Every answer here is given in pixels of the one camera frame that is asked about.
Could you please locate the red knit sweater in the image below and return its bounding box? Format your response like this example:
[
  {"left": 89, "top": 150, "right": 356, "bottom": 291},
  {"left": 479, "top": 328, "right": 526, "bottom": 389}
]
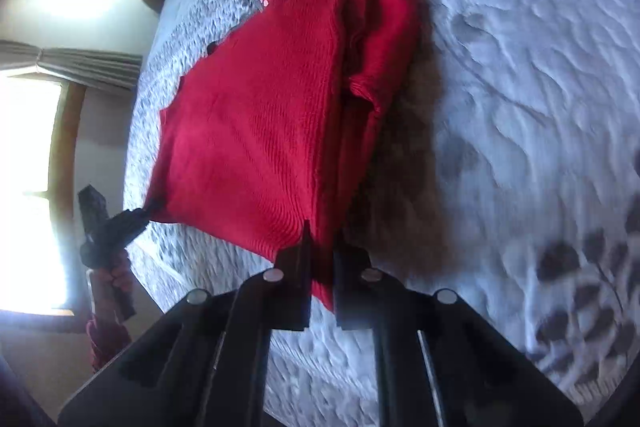
[{"left": 146, "top": 0, "right": 421, "bottom": 307}]

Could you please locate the person's left hand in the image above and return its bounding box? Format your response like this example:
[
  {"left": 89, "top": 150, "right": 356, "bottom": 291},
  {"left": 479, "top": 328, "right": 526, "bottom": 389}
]
[{"left": 86, "top": 251, "right": 134, "bottom": 324}]

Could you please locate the grey window curtain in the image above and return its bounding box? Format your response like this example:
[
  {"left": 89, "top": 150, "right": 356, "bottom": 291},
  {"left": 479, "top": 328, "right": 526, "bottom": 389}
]
[{"left": 1, "top": 40, "right": 143, "bottom": 94}]

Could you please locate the grey quilted bedspread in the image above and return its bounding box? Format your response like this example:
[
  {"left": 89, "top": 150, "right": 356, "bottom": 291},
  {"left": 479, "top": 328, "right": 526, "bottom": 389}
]
[{"left": 124, "top": 0, "right": 639, "bottom": 419}]

